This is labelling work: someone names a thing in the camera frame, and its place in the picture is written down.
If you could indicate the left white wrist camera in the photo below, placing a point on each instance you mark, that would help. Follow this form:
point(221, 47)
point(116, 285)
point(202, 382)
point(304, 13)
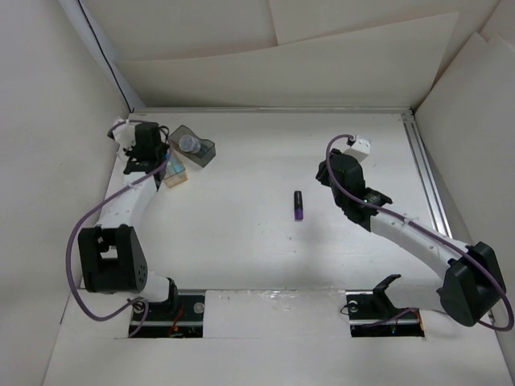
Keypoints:
point(123, 133)

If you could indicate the dark grey plastic container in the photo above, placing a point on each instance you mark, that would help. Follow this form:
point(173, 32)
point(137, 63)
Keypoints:
point(204, 156)

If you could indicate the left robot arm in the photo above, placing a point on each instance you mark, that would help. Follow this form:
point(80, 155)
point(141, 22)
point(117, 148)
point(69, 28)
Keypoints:
point(111, 255)

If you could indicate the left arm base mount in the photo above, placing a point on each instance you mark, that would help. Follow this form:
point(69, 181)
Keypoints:
point(186, 322)

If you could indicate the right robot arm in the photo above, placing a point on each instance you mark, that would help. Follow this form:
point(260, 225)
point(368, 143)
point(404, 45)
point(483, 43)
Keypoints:
point(469, 282)

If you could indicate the black purple highlighter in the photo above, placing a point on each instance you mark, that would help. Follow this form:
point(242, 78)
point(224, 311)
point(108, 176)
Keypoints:
point(298, 205)

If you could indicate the orange plastic container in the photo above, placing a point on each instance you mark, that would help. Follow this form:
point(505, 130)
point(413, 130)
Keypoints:
point(172, 181)

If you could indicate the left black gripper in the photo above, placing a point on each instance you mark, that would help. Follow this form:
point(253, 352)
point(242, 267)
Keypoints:
point(131, 151)

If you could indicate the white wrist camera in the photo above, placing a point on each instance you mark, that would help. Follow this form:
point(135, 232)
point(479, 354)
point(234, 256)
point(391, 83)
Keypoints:
point(358, 148)
point(123, 133)

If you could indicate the clear jar of paper clips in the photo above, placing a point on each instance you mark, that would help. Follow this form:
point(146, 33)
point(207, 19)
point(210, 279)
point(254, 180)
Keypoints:
point(189, 144)

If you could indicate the aluminium rail right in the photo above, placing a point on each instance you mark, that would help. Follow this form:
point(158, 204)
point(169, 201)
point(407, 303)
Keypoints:
point(436, 209)

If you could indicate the blue clear highlighter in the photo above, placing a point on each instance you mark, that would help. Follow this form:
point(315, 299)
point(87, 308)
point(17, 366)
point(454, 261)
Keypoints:
point(175, 167)

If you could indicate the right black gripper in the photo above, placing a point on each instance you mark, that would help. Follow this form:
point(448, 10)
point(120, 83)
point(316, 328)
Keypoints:
point(322, 174)

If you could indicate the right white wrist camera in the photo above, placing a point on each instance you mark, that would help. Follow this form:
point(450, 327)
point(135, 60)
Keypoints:
point(358, 148)

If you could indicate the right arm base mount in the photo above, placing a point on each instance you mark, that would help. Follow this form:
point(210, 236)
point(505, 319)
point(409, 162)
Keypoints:
point(371, 314)

